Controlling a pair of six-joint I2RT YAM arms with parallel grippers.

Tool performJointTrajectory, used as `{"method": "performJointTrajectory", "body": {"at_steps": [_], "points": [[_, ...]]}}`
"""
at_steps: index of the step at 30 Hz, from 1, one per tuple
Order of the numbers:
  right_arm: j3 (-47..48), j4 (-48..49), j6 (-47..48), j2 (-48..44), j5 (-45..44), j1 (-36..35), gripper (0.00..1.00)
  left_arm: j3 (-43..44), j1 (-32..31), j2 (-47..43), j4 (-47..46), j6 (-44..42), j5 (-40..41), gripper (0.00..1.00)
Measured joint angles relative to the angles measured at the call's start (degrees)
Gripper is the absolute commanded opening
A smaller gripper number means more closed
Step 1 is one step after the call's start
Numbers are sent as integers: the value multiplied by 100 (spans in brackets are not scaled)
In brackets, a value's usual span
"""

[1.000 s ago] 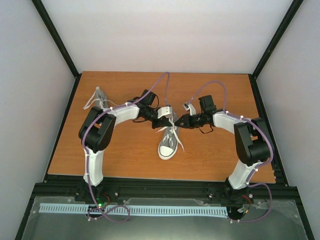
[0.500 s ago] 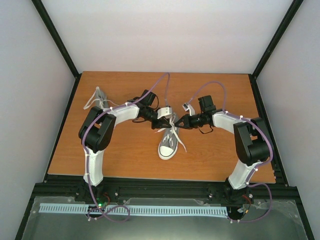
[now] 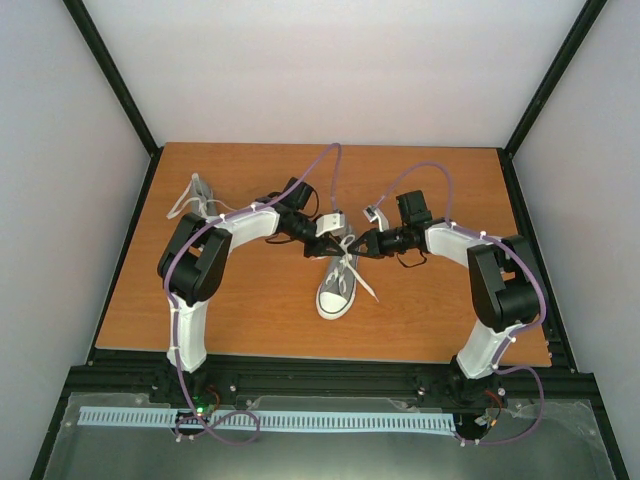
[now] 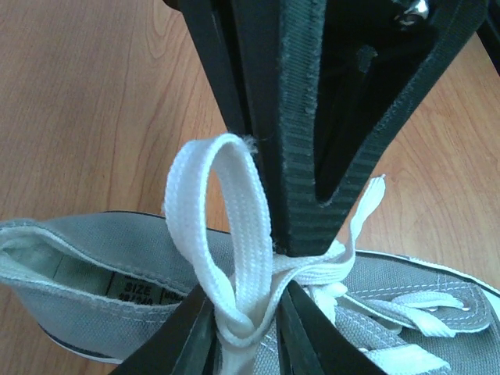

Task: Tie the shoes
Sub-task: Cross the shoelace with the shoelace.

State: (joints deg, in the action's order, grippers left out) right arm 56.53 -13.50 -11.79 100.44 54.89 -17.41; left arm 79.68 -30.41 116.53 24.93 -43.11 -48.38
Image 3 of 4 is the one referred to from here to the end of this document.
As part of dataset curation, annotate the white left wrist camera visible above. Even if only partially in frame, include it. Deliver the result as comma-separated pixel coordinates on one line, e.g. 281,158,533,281
315,211,347,238

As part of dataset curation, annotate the light blue cable duct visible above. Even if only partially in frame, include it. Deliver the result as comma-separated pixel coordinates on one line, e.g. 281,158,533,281
77,406,455,436

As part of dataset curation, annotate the black left frame post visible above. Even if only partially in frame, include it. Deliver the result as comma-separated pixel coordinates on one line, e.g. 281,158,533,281
62,0,161,157

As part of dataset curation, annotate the black right frame post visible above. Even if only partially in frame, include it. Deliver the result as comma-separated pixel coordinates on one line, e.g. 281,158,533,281
502,0,610,156

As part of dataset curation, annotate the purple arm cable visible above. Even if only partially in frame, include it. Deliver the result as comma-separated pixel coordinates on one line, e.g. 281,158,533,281
369,161,550,448
164,142,344,446

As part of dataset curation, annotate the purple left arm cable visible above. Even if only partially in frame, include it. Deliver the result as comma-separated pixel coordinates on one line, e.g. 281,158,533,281
164,142,344,446

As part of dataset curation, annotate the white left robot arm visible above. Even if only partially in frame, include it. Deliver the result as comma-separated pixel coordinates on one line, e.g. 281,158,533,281
157,178,346,403

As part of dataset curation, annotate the grey sneaker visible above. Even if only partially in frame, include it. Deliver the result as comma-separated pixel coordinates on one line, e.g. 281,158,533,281
166,173,233,220
315,257,357,320

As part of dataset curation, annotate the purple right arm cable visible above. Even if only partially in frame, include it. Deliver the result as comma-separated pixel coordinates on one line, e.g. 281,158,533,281
369,161,550,448

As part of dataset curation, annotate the white shoelace of sneaker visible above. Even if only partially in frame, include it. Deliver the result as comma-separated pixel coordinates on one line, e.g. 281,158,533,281
326,233,379,301

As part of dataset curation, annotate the clear plastic front sheet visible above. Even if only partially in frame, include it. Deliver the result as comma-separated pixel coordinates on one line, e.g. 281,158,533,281
36,394,615,479

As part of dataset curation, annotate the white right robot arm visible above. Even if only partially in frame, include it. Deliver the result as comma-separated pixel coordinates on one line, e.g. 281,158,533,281
349,190,546,380

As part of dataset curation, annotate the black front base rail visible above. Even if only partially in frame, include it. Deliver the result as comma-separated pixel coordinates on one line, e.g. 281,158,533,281
61,350,603,411

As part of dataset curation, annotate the black frame post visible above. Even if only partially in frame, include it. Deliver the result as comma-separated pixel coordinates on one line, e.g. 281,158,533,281
502,0,610,156
62,0,161,157

